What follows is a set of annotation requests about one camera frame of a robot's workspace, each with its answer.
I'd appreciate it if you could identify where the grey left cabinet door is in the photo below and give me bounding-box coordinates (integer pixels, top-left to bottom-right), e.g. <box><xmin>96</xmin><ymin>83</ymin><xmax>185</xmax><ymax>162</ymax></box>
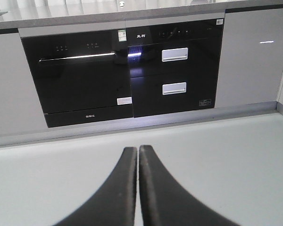
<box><xmin>0</xmin><ymin>33</ymin><xmax>47</xmax><ymax>135</ymax></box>

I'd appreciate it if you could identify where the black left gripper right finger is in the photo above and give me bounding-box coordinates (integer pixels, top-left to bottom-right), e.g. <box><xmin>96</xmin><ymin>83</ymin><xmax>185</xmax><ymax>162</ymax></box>
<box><xmin>139</xmin><ymin>145</ymin><xmax>236</xmax><ymax>226</ymax></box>

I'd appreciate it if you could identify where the lower silver drawer handle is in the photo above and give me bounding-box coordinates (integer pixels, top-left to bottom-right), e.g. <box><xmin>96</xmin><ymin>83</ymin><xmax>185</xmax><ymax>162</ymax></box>
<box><xmin>162</xmin><ymin>82</ymin><xmax>186</xmax><ymax>95</ymax></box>

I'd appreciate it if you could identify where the grey cabinet door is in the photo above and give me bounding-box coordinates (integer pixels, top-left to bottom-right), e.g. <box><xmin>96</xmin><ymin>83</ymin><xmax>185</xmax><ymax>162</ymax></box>
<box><xmin>0</xmin><ymin>33</ymin><xmax>47</xmax><ymax>135</ymax></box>
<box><xmin>215</xmin><ymin>8</ymin><xmax>283</xmax><ymax>107</ymax></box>

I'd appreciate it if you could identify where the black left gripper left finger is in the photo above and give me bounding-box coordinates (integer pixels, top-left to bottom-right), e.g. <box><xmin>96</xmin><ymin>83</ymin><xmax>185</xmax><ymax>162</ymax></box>
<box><xmin>56</xmin><ymin>147</ymin><xmax>137</xmax><ymax>226</ymax></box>

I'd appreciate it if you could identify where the silver drawer handle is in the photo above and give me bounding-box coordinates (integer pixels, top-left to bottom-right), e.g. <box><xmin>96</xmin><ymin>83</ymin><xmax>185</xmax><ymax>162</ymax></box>
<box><xmin>162</xmin><ymin>82</ymin><xmax>186</xmax><ymax>95</ymax></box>
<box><xmin>161</xmin><ymin>47</ymin><xmax>188</xmax><ymax>62</ymax></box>

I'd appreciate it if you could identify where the black built-in disinfection cabinet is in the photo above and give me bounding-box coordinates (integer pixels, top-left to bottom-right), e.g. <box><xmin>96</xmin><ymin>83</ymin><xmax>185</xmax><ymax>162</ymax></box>
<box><xmin>126</xmin><ymin>18</ymin><xmax>223</xmax><ymax>117</ymax></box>

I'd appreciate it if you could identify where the black built-in dishwasher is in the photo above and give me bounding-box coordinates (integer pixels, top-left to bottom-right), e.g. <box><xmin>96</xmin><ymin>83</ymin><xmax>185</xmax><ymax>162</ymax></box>
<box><xmin>22</xmin><ymin>30</ymin><xmax>133</xmax><ymax>128</ymax></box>

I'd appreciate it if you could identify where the upper silver drawer handle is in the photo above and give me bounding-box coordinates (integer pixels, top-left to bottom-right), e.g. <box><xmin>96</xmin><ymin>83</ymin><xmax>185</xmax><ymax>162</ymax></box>
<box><xmin>161</xmin><ymin>47</ymin><xmax>188</xmax><ymax>62</ymax></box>

